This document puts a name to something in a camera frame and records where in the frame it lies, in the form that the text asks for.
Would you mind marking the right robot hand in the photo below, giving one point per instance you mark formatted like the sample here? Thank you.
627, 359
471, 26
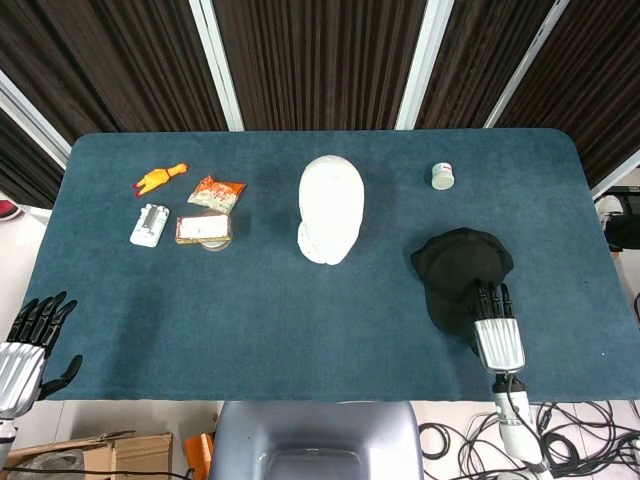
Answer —
495, 330

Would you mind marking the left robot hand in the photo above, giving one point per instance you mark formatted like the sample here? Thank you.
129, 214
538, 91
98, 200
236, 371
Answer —
22, 357

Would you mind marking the black baseball cap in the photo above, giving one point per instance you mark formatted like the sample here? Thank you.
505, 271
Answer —
457, 280

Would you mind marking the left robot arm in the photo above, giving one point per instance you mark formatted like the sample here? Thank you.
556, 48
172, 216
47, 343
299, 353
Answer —
6, 440

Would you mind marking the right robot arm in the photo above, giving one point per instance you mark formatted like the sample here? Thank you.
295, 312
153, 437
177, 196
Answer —
515, 420

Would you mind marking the white mannequin head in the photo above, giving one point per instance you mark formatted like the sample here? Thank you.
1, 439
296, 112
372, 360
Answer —
330, 210

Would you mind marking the cardboard box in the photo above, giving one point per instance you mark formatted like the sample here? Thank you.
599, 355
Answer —
95, 455

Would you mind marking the small white jar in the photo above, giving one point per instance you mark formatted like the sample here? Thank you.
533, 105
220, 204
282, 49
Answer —
443, 176

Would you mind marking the white stapler-like device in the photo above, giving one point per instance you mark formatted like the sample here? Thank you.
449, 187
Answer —
149, 225

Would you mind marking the blue table mat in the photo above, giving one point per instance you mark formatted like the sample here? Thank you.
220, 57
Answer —
310, 310

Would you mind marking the orange object on floor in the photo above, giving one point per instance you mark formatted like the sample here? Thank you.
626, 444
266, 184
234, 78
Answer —
199, 450

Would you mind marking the grey robot torso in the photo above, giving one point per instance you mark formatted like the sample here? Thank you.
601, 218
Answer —
315, 442

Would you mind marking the brown rectangular snack pack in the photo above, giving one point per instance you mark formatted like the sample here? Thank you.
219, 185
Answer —
202, 229

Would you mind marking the round clear lid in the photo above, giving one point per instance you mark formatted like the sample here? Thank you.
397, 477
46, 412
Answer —
216, 246

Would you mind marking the yellow rubber chicken toy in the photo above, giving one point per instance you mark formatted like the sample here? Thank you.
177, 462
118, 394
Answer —
157, 179

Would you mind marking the orange snack packet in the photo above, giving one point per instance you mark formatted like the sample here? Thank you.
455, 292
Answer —
216, 194

